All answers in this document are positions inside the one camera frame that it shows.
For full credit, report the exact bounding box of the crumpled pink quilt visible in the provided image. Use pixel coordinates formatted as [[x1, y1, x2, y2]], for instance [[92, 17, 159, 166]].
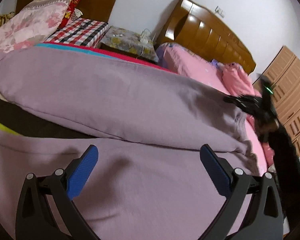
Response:
[[222, 62, 261, 97]]

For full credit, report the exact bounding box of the pink bed sheet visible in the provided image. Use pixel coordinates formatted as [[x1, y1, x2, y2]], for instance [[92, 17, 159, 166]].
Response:
[[157, 43, 275, 173]]

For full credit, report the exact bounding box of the pink floral pillow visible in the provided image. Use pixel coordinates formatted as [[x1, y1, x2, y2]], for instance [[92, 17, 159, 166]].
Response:
[[0, 0, 71, 53]]

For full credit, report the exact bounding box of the wall power socket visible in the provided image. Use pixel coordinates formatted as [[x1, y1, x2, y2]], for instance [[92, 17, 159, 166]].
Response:
[[215, 6, 225, 18]]

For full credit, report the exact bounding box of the white charger cable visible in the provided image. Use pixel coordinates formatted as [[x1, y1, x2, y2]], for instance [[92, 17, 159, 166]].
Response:
[[139, 28, 156, 57]]

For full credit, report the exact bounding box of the striped multicolour blanket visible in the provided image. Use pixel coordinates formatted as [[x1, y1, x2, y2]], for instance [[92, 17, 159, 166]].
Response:
[[0, 43, 168, 139]]

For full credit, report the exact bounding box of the glossy brown wooden headboard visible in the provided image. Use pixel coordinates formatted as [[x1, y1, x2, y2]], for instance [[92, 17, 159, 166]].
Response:
[[156, 0, 256, 74]]

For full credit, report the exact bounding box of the light brown wardrobe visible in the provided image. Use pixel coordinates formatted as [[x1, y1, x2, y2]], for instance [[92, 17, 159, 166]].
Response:
[[262, 46, 300, 156]]

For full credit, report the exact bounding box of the red plaid folded cloth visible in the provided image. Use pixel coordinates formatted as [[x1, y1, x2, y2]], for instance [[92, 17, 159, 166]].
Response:
[[45, 18, 110, 48]]

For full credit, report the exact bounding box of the dark brown wooden headboard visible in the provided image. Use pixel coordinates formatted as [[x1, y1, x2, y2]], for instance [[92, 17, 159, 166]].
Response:
[[15, 0, 123, 23]]

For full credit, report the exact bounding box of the floral covered nightstand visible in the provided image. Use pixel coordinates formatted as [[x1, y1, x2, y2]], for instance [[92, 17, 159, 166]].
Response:
[[100, 26, 159, 63]]

